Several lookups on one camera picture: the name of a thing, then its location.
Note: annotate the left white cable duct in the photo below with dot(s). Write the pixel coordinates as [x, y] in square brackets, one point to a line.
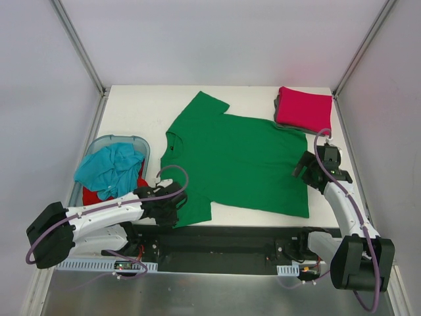
[105, 265]

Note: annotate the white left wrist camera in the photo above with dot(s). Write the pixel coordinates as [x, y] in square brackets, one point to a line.
[159, 182]

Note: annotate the folded magenta t shirt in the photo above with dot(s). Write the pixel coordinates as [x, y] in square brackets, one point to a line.
[304, 110]

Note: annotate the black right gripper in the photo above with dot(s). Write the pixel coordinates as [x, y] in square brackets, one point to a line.
[304, 166]

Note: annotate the green t shirt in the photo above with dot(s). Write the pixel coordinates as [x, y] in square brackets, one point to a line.
[232, 160]

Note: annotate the right white cable duct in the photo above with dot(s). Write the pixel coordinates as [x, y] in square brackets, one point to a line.
[288, 270]

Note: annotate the blue plastic basket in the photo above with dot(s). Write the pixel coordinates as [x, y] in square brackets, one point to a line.
[140, 144]

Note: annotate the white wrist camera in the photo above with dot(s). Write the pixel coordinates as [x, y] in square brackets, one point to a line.
[159, 182]
[332, 152]

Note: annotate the left aluminium frame post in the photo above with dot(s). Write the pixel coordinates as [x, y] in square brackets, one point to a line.
[77, 44]

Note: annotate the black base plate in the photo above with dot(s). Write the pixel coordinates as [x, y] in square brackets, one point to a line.
[235, 250]

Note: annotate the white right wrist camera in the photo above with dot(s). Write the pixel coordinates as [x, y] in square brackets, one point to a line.
[332, 152]

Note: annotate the right aluminium frame post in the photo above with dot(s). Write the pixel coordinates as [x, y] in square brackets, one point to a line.
[370, 36]

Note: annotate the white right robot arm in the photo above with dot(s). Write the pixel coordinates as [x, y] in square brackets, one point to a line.
[361, 260]

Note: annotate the aluminium frame post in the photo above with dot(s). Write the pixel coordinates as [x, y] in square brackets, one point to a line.
[370, 36]
[77, 44]

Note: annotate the teal t shirt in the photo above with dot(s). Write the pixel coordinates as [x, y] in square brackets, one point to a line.
[112, 171]

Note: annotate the folded grey t shirt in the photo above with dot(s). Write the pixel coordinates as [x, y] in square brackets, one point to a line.
[296, 127]

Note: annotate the red t shirt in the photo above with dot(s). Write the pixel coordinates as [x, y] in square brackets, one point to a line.
[90, 198]

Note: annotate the white cable duct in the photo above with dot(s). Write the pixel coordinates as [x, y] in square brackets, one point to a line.
[288, 270]
[105, 265]

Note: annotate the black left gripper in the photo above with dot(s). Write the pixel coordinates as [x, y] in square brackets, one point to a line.
[177, 202]

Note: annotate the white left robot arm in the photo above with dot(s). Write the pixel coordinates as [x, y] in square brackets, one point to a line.
[108, 227]

